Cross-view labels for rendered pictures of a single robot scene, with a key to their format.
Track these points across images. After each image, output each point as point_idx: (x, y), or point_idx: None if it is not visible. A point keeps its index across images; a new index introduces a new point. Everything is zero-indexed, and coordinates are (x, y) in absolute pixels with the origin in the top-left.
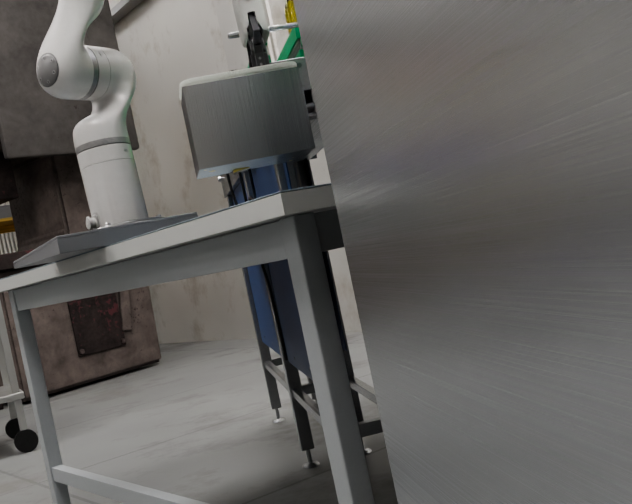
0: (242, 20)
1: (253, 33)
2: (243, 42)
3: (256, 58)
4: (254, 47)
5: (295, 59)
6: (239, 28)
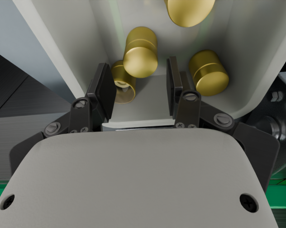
0: None
1: (22, 144)
2: (134, 131)
3: (86, 95)
4: (65, 114)
5: (274, 168)
6: (93, 186)
